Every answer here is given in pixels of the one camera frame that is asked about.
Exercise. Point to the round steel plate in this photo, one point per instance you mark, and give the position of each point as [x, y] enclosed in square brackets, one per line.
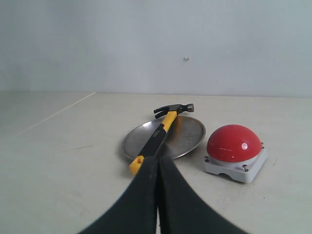
[186, 133]

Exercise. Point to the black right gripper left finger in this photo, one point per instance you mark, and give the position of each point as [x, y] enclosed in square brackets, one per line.
[135, 212]

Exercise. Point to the red dome push button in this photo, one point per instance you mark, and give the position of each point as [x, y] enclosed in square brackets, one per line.
[236, 151]

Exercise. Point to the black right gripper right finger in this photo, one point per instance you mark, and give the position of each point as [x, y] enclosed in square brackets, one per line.
[181, 210]

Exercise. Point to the yellow black claw hammer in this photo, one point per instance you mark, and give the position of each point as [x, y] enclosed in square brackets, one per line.
[170, 113]

